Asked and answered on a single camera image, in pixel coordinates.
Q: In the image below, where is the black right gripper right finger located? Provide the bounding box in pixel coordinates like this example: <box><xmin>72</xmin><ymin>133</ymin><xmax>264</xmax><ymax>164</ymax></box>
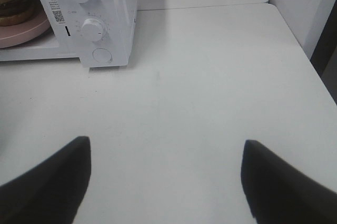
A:
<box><xmin>241</xmin><ymin>140</ymin><xmax>336</xmax><ymax>223</ymax></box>

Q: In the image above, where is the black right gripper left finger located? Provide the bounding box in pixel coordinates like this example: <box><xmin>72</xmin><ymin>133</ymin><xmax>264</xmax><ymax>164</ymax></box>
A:
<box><xmin>1</xmin><ymin>137</ymin><xmax>91</xmax><ymax>223</ymax></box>

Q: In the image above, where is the round white door button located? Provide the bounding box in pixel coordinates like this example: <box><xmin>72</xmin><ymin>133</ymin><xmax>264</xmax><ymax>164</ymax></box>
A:
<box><xmin>93</xmin><ymin>48</ymin><xmax>112</xmax><ymax>63</ymax></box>

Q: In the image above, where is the pink round plate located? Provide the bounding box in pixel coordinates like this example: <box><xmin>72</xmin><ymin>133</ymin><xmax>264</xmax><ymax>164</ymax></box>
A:
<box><xmin>1</xmin><ymin>8</ymin><xmax>51</xmax><ymax>48</ymax></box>

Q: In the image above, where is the white timer knob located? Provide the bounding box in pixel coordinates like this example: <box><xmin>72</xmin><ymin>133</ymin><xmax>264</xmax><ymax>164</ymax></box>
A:
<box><xmin>80</xmin><ymin>18</ymin><xmax>105</xmax><ymax>42</ymax></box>

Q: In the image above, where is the burger with lettuce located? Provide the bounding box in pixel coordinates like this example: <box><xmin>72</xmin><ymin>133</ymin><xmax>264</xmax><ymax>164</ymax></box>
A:
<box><xmin>1</xmin><ymin>0</ymin><xmax>35</xmax><ymax>26</ymax></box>

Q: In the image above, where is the white microwave oven body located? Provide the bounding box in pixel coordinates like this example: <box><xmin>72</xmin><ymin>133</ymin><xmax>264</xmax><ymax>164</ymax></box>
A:
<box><xmin>1</xmin><ymin>0</ymin><xmax>137</xmax><ymax>67</ymax></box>

